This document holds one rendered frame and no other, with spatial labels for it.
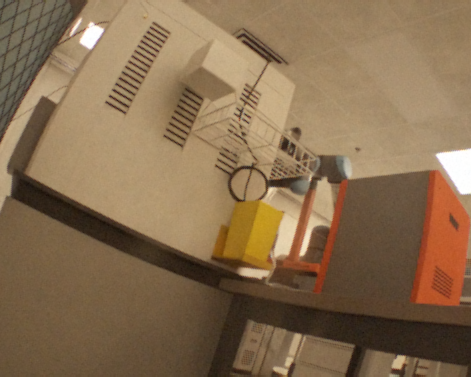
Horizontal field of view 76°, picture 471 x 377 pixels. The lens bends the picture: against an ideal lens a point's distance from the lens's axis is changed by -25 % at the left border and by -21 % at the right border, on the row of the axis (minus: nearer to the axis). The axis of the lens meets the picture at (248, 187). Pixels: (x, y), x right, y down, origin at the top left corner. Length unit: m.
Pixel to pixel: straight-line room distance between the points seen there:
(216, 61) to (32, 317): 0.78
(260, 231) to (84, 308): 0.51
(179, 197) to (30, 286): 0.48
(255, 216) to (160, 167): 0.28
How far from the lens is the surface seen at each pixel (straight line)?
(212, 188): 1.06
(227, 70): 0.96
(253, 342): 1.97
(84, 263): 0.89
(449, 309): 0.59
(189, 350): 1.05
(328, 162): 1.89
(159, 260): 0.97
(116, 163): 0.94
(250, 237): 0.97
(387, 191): 1.12
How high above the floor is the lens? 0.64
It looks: 19 degrees up
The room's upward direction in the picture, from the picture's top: 17 degrees clockwise
